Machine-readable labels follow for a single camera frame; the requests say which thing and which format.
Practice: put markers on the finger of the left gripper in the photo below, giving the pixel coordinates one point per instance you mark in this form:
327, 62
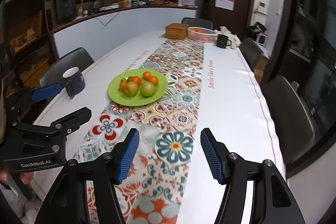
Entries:
66, 124
27, 95

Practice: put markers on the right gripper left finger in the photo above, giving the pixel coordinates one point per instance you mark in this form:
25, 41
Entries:
67, 202

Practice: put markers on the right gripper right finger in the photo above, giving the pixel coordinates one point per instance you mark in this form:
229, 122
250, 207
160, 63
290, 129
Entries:
272, 200

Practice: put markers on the green pear fruit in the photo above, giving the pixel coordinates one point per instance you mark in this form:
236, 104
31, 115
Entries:
131, 89

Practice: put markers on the large green apple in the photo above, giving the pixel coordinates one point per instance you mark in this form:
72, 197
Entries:
148, 89

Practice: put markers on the large orange mandarin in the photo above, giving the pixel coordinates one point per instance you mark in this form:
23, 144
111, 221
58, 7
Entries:
153, 80

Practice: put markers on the left hand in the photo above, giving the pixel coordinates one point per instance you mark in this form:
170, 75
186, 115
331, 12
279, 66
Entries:
25, 178

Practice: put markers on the dark blue mug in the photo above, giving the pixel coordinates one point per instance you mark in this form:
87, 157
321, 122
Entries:
74, 81

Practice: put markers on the grey chair near left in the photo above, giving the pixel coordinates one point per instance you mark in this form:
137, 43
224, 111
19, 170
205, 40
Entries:
54, 74

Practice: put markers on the grey chair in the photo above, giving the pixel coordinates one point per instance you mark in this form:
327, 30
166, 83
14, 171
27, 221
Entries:
251, 52
54, 74
292, 123

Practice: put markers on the green round plate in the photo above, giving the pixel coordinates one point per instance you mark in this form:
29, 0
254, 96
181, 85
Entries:
118, 96

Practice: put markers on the grey chair near right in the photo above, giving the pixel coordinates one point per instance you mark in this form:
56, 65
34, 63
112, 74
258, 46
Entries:
292, 123

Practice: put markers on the patterned table runner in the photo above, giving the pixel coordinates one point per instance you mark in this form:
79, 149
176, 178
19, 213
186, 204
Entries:
155, 184

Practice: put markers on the small orange on plate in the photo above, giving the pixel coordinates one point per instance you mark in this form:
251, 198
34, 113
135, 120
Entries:
146, 75

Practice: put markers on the woven wicker box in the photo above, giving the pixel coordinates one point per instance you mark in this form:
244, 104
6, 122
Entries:
176, 31

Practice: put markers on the grey chair far right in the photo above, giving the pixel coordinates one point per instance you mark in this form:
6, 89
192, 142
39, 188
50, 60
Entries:
251, 52

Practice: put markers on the grey chair far end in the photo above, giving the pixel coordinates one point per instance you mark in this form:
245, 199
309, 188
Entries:
195, 22

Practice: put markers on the white cloth bundle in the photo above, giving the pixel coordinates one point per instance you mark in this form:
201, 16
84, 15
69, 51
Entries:
233, 41

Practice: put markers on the black mug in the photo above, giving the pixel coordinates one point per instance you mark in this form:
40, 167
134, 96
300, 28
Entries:
223, 41

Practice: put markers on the white wire fruit basket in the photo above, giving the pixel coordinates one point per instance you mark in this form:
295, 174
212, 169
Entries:
202, 34

